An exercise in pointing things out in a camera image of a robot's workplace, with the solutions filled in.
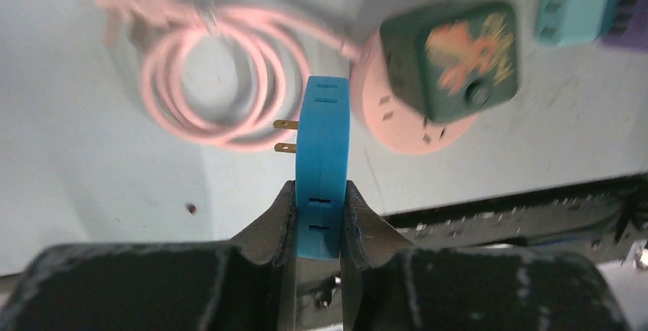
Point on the round pink power strip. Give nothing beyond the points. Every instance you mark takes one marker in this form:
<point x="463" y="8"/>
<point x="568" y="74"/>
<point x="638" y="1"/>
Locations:
<point x="387" y="118"/>

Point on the teal small cube adapter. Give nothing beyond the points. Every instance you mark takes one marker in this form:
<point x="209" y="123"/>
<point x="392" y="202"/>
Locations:
<point x="566" y="22"/>

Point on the dark green cube socket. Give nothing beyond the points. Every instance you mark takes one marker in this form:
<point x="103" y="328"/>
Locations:
<point x="453" y="58"/>

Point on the purple power strip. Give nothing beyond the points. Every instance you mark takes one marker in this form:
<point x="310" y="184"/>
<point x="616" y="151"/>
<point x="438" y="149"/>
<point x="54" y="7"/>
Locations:
<point x="625" y="24"/>

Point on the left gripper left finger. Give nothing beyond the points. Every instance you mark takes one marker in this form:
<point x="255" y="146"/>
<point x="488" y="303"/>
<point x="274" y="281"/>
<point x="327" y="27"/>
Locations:
<point x="243" y="283"/>

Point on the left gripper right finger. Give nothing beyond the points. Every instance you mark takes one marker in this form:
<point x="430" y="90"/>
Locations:
<point x="388" y="283"/>

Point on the light blue adapter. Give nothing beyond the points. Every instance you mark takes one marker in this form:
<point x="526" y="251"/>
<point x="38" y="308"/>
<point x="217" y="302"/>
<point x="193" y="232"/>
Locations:
<point x="321" y="165"/>

